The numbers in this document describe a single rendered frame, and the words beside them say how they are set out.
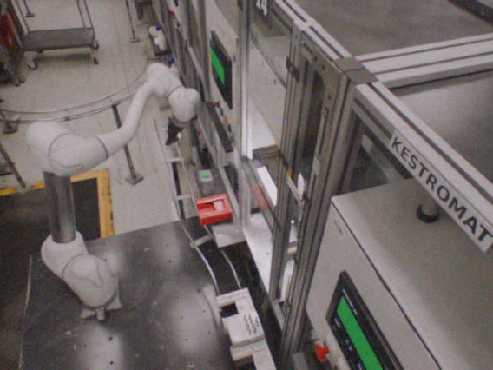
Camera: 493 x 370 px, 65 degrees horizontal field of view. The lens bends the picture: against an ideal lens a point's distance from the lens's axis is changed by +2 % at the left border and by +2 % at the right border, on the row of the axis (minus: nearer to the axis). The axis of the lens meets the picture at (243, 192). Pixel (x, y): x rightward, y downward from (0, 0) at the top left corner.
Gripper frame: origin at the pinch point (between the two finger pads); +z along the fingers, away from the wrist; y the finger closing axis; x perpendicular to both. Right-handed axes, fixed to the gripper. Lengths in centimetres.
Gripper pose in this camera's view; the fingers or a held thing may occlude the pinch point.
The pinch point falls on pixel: (169, 141)
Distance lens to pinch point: 207.6
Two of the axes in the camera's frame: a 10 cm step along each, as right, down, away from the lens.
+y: -4.0, -8.9, 2.2
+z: -4.1, 3.8, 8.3
